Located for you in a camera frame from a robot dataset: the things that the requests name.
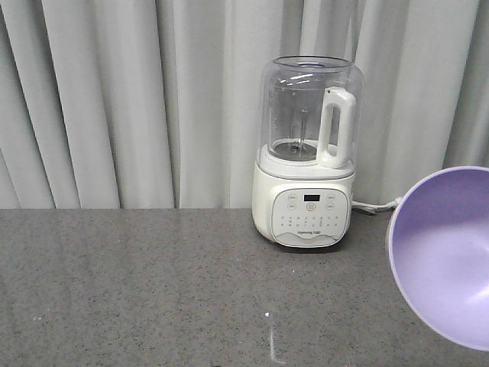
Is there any white blender with clear jar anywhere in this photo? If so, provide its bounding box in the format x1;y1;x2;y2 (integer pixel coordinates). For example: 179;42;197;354
251;56;364;248

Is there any white power cord with plug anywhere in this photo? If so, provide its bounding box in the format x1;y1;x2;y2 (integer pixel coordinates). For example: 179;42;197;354
351;196;402;216

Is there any purple plastic bowl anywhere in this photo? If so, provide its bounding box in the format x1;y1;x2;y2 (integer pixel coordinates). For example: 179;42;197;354
386;166;488;351

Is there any white pleated curtain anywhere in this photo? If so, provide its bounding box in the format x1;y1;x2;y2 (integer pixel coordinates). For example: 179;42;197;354
1;1;488;209

